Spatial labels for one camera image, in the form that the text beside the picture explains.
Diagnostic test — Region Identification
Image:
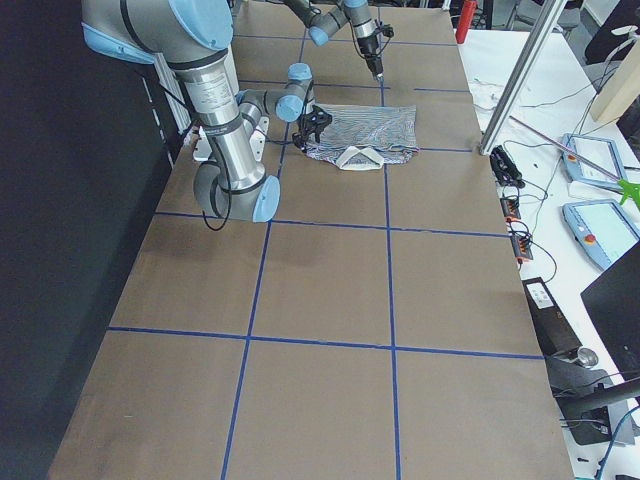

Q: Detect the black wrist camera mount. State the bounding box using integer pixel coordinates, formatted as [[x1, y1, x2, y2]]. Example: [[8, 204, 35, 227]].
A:
[[305, 108, 333, 143], [376, 21, 394, 39]]

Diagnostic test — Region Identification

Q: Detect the black orange usb hub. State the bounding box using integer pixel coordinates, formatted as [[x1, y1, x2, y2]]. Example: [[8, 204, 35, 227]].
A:
[[499, 197, 533, 265]]

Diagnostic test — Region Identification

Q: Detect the aluminium frame post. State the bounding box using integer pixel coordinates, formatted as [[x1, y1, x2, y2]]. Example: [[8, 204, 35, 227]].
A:
[[479, 0, 566, 155]]

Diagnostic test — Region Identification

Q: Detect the black tool on table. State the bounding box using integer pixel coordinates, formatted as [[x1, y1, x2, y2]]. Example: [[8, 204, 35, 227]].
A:
[[489, 145, 525, 189]]

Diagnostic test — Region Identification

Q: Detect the green handled reacher grabber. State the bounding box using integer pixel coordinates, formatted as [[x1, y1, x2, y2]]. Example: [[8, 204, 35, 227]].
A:
[[509, 115, 639, 207]]

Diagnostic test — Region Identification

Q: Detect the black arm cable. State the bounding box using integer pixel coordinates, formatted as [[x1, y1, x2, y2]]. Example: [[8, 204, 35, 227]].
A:
[[201, 79, 316, 232]]

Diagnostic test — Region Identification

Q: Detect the navy white striped polo shirt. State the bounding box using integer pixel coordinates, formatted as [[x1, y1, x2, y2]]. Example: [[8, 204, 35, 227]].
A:
[[305, 104, 419, 171]]

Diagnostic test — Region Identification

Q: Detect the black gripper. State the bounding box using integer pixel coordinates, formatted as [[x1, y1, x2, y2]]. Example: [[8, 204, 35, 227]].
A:
[[357, 37, 384, 80], [292, 117, 315, 150]]

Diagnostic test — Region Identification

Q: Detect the red cylinder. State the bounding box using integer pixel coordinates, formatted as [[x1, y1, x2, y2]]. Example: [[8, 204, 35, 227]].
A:
[[455, 0, 477, 45]]

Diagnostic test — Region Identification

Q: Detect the wooden board leaning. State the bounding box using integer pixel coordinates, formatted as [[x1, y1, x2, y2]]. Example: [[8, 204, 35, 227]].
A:
[[590, 35, 639, 122]]

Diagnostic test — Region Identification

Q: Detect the blue teach pendant near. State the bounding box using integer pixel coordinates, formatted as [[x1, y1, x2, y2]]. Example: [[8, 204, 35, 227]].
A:
[[562, 200, 639, 270]]

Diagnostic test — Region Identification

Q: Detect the black box with labels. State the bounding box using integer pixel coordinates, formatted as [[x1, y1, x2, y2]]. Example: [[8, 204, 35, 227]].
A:
[[522, 277, 582, 356]]

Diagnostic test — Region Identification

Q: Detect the blue teach pendant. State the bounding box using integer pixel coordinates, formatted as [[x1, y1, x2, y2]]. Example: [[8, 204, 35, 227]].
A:
[[562, 200, 639, 270], [561, 134, 627, 192]]

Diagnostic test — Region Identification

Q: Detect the black monitor near edge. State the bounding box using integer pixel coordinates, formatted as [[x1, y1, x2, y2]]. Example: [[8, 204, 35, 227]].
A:
[[581, 247, 639, 380]]

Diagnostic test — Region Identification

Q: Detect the blue teach pendant far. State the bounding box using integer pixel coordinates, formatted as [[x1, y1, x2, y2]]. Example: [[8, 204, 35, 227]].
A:
[[561, 134, 627, 192]]

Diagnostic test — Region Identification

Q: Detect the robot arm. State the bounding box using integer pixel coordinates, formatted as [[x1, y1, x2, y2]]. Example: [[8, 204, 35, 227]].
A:
[[283, 0, 394, 83], [81, 0, 312, 223]]

